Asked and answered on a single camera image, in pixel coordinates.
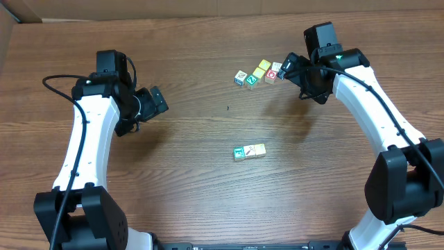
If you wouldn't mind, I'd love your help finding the red picture block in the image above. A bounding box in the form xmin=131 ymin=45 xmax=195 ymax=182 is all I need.
xmin=264 ymin=69 xmax=278 ymax=84

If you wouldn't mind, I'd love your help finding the green letter Z block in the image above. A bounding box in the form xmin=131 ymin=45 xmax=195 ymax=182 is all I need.
xmin=245 ymin=74 xmax=259 ymax=90

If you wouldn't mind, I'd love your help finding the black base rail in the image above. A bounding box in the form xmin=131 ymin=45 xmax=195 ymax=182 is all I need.
xmin=157 ymin=240 xmax=407 ymax=250

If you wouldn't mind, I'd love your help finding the green letter F block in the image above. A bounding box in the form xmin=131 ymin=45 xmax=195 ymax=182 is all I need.
xmin=233 ymin=147 xmax=246 ymax=161

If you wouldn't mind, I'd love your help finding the white blue-edged picture block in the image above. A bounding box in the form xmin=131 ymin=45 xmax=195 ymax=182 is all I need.
xmin=234 ymin=70 xmax=248 ymax=86

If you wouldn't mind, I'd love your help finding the yellow block upper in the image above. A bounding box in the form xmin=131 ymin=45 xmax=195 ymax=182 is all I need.
xmin=259 ymin=59 xmax=271 ymax=72

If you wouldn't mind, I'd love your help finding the white line-drawing block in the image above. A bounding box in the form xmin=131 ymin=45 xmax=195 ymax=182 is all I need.
xmin=271 ymin=62 xmax=282 ymax=74

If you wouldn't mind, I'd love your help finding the yellow block lower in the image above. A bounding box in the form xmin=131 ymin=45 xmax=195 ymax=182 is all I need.
xmin=253 ymin=67 xmax=266 ymax=83

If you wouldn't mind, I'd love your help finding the yellow letter G block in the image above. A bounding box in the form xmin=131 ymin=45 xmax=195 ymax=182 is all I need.
xmin=254 ymin=144 xmax=266 ymax=157

